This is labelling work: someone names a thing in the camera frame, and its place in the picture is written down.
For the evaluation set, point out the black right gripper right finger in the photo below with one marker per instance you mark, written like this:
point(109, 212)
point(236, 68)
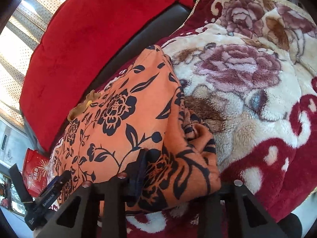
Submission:
point(246, 217)

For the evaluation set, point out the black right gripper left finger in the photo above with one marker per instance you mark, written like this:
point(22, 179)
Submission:
point(98, 209)

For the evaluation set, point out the orange black floral garment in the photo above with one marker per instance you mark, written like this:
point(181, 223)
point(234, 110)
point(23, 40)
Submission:
point(142, 112)

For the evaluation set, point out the red gift bag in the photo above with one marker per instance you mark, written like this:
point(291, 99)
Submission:
point(34, 173)

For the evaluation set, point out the cream maroon floral plush blanket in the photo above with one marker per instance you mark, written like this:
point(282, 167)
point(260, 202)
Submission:
point(260, 107)

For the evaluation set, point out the red fleece blanket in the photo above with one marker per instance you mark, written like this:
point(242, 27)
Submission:
point(82, 36)

